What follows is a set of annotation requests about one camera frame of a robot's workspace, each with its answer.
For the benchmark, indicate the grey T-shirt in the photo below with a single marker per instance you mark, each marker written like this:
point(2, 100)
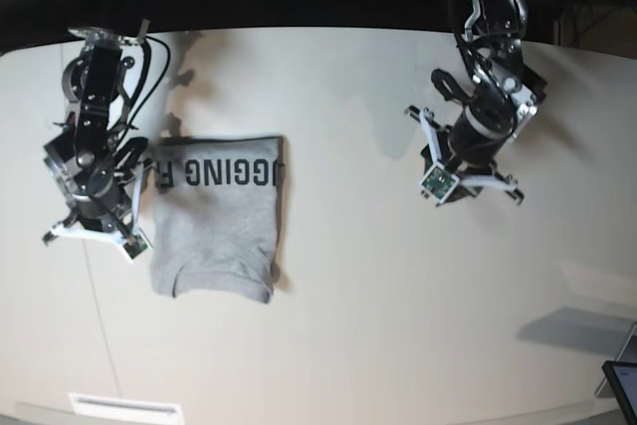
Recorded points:
point(217, 215)

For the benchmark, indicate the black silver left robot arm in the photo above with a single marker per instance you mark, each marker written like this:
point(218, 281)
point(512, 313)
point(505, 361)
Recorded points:
point(460, 159)

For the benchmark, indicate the grey tablet stand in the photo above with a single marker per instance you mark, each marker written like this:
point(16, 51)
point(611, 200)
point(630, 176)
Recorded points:
point(612, 369)

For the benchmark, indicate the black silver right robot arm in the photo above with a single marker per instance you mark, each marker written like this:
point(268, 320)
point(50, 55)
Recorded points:
point(92, 160)

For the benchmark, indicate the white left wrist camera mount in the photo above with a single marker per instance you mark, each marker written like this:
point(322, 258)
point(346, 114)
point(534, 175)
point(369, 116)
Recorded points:
point(448, 171)

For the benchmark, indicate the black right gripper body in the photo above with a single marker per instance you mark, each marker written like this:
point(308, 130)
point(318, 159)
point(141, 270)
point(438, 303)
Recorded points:
point(96, 196)

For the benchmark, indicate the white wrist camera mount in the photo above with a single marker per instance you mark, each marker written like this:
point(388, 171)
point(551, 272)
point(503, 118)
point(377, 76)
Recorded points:
point(448, 171)
point(130, 245)

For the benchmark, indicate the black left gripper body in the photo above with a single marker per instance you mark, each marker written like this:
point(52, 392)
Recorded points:
point(478, 146)

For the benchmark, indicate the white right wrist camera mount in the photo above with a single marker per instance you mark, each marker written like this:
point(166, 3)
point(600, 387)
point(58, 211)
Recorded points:
point(130, 245)

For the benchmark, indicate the black tablet screen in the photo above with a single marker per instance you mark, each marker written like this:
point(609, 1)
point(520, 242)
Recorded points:
point(625, 394)

